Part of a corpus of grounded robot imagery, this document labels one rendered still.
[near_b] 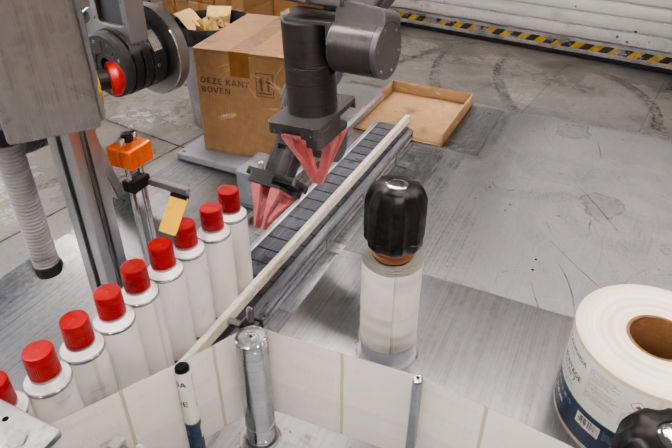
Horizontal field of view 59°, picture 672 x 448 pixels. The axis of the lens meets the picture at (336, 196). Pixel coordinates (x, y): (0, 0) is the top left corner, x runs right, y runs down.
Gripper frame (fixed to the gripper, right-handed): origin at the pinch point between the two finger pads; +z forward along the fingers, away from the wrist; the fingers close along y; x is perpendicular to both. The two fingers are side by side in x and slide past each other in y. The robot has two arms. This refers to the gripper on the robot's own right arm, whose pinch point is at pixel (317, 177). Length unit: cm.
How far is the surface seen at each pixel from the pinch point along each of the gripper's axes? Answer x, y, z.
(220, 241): 17.4, 0.6, 15.1
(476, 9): 84, 438, 94
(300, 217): 21.8, 31.2, 30.9
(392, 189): -8.4, 4.0, 2.1
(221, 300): 18.6, -0.1, 26.5
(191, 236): 18.9, -3.6, 11.8
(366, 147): 22, 65, 31
